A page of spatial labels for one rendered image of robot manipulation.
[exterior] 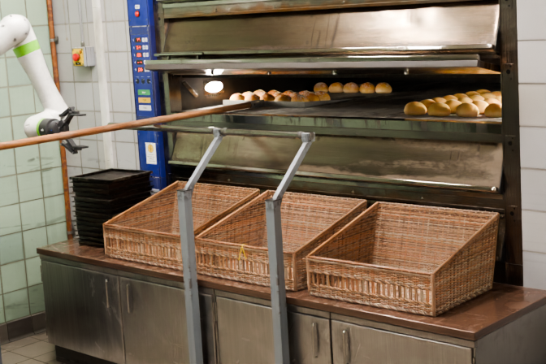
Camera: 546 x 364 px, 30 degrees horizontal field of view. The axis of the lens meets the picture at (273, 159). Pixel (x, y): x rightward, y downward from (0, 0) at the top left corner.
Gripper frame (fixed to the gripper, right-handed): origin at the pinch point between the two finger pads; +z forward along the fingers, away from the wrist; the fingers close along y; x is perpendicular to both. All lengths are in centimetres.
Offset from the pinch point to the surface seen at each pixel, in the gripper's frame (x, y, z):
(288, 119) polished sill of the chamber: -69, 1, 53
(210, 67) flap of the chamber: -54, -23, 23
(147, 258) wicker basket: -19, 57, 13
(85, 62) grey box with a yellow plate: -60, -25, -77
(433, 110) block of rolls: -85, -3, 118
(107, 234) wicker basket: -19, 50, -14
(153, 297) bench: -15, 72, 21
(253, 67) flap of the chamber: -54, -23, 49
